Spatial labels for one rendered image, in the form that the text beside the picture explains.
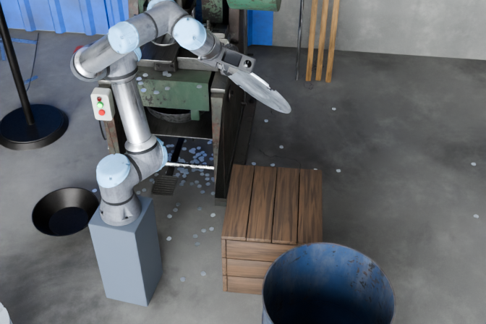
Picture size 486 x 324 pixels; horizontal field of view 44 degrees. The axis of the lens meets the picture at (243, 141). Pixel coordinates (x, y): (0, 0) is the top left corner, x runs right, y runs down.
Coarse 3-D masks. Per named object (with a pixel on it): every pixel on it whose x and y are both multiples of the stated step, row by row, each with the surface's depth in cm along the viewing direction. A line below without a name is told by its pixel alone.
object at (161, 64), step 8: (152, 40) 247; (160, 40) 247; (168, 40) 247; (144, 48) 243; (152, 48) 243; (160, 48) 243; (168, 48) 243; (176, 48) 243; (144, 56) 238; (152, 56) 238; (160, 56) 238; (168, 56) 238; (176, 56) 251; (160, 64) 252; (168, 64) 251; (176, 64) 252
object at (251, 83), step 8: (240, 72) 189; (232, 80) 208; (240, 80) 200; (248, 80) 195; (256, 80) 185; (248, 88) 203; (256, 88) 198; (264, 88) 188; (256, 96) 206; (264, 96) 200; (272, 96) 190; (280, 96) 185; (272, 104) 201; (280, 104) 193; (288, 104) 189; (288, 112) 197
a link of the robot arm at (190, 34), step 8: (184, 16) 157; (176, 24) 155; (184, 24) 154; (192, 24) 153; (200, 24) 155; (176, 32) 154; (184, 32) 153; (192, 32) 153; (200, 32) 154; (208, 32) 159; (176, 40) 155; (184, 40) 153; (192, 40) 153; (200, 40) 155; (208, 40) 158; (192, 48) 156; (200, 48) 158; (208, 48) 161
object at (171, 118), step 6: (150, 108) 273; (156, 108) 289; (162, 108) 289; (156, 114) 275; (162, 114) 272; (168, 114) 270; (174, 114) 270; (180, 114) 270; (186, 114) 271; (168, 120) 275; (174, 120) 274; (180, 120) 274; (186, 120) 275
